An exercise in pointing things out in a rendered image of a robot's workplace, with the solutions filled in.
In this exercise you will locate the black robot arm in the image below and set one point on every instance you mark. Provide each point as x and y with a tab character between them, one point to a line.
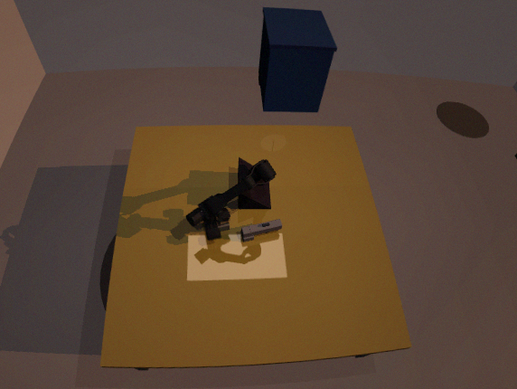
214	205

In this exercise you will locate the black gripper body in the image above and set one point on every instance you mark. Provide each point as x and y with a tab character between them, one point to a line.
212	232

